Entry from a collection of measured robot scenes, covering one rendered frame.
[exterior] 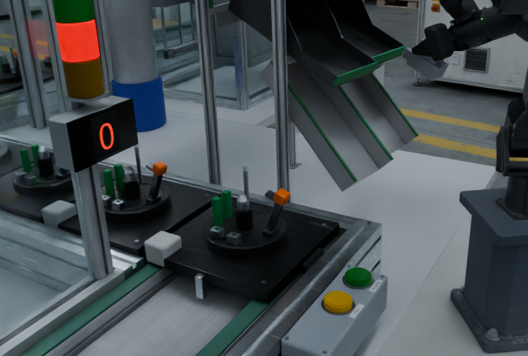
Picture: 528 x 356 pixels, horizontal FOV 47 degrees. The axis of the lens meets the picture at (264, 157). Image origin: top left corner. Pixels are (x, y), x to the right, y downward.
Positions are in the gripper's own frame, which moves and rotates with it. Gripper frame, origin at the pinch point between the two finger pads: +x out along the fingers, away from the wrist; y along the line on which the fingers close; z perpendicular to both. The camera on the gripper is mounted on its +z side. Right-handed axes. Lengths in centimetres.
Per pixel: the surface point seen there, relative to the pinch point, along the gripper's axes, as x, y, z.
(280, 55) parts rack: 15.6, 24.6, 6.9
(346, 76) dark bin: 7.7, 18.4, -0.6
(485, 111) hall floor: 161, -324, -57
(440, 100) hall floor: 198, -331, -40
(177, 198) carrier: 39, 40, -12
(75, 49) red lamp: 12, 65, 14
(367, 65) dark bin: 7.4, 12.1, 0.2
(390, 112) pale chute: 18.6, -6.4, -11.0
